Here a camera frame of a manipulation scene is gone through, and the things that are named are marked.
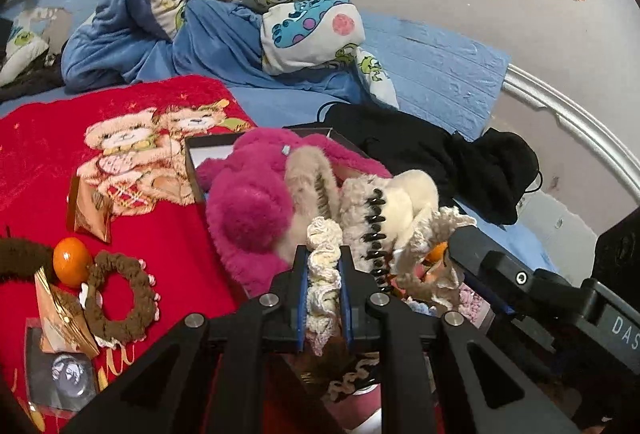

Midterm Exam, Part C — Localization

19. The blue headboard panel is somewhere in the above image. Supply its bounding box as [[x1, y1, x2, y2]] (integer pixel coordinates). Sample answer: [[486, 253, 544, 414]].
[[10, 0, 106, 45]]

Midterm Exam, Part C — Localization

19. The cream lace scrunchie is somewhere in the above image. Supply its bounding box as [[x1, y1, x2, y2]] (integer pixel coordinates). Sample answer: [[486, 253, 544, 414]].
[[303, 215, 346, 357]]

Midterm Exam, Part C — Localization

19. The beige furry hair clip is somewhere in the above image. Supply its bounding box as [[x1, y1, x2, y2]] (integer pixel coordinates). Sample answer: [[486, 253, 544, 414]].
[[285, 145, 346, 225]]

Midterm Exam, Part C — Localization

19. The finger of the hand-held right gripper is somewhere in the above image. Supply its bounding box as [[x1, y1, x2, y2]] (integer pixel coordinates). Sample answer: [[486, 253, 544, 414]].
[[446, 227, 598, 311], [465, 281, 556, 350]]

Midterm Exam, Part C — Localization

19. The blue monster print blanket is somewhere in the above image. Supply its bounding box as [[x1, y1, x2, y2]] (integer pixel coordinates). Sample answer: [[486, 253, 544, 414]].
[[60, 0, 401, 110]]

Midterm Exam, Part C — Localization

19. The brown scrunchie with pink lace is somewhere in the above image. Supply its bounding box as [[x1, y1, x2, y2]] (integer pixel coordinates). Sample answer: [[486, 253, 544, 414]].
[[77, 251, 162, 347]]

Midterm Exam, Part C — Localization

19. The gold snack packet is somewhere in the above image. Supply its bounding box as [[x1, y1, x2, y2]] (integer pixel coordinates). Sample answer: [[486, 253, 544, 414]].
[[34, 267, 101, 360], [66, 175, 115, 243]]

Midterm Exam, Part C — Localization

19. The red bear print blanket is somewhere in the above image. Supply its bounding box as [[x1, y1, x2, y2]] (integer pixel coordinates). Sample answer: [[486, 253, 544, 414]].
[[0, 74, 261, 434]]

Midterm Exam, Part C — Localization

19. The black box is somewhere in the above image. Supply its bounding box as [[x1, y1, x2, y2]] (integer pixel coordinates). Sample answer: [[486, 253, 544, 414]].
[[184, 127, 501, 434]]

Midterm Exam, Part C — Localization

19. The white plush hair claw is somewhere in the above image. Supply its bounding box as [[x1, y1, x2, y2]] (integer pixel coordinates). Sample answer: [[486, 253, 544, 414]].
[[340, 170, 441, 265]]

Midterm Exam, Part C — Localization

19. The small monster print pillow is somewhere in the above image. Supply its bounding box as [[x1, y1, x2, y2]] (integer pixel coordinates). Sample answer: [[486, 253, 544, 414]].
[[0, 22, 51, 88]]

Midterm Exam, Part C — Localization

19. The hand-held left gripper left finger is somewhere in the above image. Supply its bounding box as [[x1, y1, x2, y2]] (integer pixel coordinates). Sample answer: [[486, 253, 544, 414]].
[[65, 244, 308, 434]]

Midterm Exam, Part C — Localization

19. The beige crochet scrunchie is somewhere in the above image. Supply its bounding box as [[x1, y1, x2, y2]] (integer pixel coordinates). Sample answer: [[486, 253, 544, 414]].
[[390, 207, 478, 310]]

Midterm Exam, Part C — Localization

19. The black garment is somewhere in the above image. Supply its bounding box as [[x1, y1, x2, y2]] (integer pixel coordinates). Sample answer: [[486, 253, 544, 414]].
[[320, 102, 541, 225]]

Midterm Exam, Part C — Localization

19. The black cloth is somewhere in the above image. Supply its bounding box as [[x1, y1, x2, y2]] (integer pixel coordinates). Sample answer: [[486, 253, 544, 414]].
[[0, 64, 66, 102]]

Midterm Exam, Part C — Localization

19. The pink plush toy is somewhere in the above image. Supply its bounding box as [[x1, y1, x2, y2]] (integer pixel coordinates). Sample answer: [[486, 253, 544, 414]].
[[197, 127, 393, 297]]

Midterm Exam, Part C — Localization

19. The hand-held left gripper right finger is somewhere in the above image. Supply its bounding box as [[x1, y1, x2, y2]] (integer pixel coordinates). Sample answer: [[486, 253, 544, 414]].
[[337, 245, 581, 434]]

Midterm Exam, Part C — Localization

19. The black beaded hair clip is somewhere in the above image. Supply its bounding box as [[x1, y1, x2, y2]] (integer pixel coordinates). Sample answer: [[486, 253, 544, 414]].
[[362, 189, 393, 300]]

